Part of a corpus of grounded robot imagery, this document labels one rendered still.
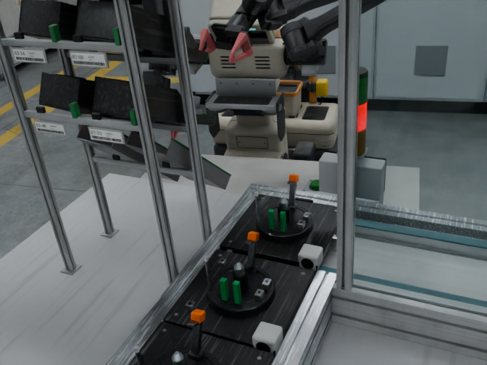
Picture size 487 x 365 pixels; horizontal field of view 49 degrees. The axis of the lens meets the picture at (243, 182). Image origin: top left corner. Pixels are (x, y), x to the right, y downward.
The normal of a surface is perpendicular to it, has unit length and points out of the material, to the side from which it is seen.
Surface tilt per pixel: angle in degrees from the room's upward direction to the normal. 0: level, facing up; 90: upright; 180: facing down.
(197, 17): 90
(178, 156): 90
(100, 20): 65
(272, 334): 0
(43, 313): 0
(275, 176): 0
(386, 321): 90
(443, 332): 90
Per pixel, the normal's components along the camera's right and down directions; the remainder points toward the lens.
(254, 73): -0.26, 0.62
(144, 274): -0.08, -0.86
